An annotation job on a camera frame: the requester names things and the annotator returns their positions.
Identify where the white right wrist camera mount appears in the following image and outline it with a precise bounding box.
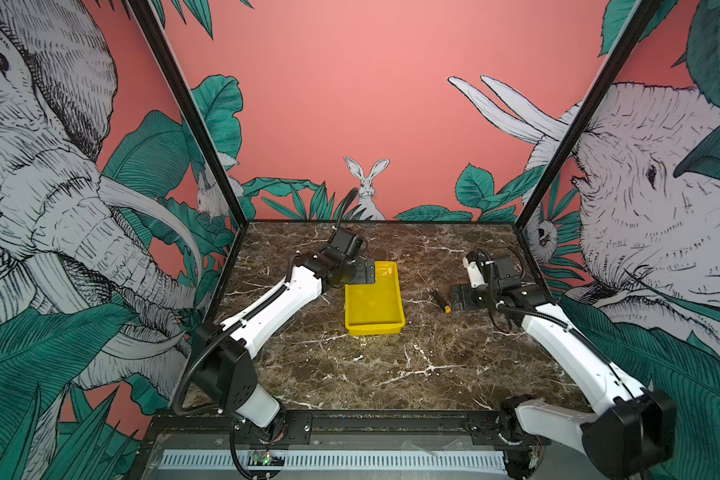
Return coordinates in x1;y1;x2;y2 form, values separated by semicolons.
463;251;485;288

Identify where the black corner post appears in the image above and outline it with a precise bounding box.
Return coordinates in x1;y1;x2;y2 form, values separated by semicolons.
127;0;249;228
514;0;661;229

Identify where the black front mounting rail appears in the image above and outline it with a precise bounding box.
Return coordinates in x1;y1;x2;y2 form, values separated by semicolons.
145;409;510;446

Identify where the white perforated cable tray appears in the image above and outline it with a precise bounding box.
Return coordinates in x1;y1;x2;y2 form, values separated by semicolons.
158;449;506;474

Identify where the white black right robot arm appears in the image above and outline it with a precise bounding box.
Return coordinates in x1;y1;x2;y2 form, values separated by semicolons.
452;248;677;479

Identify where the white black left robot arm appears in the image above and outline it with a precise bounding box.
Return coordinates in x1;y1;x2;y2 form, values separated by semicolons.
171;227;375;430

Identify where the black right corner post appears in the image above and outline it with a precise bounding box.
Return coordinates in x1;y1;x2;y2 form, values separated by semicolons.
514;0;661;229

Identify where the yellow plastic bin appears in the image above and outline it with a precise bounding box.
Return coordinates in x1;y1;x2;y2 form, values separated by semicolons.
345;261;406;336

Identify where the black left corner post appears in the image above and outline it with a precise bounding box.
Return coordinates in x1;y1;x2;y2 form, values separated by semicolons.
127;0;249;228

